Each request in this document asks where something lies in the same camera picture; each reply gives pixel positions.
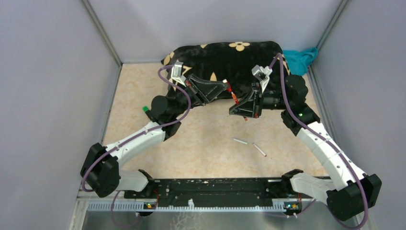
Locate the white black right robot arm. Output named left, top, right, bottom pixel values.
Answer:
left=229, top=75, right=382, bottom=221

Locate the red orange pen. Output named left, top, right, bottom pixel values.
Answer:
left=230, top=90, right=239, bottom=105

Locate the white pen with green tip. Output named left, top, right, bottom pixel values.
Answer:
left=231, top=138, right=249, bottom=145

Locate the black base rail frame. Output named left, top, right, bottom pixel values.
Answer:
left=87, top=177, right=321, bottom=218

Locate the white marker with red tip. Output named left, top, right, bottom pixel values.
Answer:
left=252, top=143, right=267, bottom=157

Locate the teal cloth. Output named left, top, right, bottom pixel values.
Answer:
left=283, top=47, right=319, bottom=76

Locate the white pen with red cap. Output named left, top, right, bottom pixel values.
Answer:
left=222, top=79, right=232, bottom=93

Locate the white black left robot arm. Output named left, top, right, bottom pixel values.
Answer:
left=80, top=75, right=230, bottom=198

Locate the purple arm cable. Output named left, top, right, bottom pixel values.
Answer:
left=81, top=65, right=192, bottom=229
left=268, top=53, right=370, bottom=230

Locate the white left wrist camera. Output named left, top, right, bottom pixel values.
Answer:
left=170, top=62, right=186, bottom=87

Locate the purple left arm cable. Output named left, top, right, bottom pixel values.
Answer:
left=81, top=65, right=192, bottom=229

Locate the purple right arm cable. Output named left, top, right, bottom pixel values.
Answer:
left=268, top=53, right=370, bottom=230

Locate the black marker with green tip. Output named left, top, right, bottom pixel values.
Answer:
left=142, top=106, right=150, bottom=115

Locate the black pillow with beige flowers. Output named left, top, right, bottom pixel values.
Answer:
left=151, top=41, right=290, bottom=113

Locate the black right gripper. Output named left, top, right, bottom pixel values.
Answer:
left=229, top=82, right=290, bottom=119

